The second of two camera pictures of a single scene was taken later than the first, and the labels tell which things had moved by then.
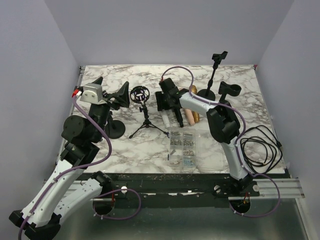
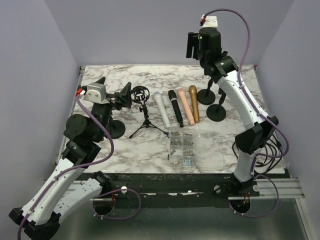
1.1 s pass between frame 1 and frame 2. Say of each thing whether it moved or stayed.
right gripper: moved
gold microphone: stayed
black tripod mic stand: stayed
